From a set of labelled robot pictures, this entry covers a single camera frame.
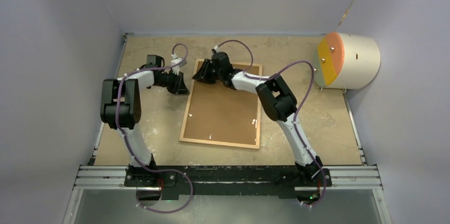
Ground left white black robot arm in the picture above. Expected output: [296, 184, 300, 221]
[100, 54, 189, 186]

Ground white cylinder with coloured face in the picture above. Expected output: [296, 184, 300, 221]
[313, 32, 380, 90]

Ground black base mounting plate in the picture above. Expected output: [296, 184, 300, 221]
[124, 166, 332, 202]

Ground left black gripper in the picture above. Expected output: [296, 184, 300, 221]
[155, 70, 189, 95]

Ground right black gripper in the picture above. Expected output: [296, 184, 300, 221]
[193, 59, 223, 85]

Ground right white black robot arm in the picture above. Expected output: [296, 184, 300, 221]
[193, 52, 326, 185]

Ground light wooden picture frame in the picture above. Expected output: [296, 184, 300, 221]
[179, 58, 263, 150]

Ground aluminium rail frame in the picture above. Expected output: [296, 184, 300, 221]
[64, 164, 391, 223]

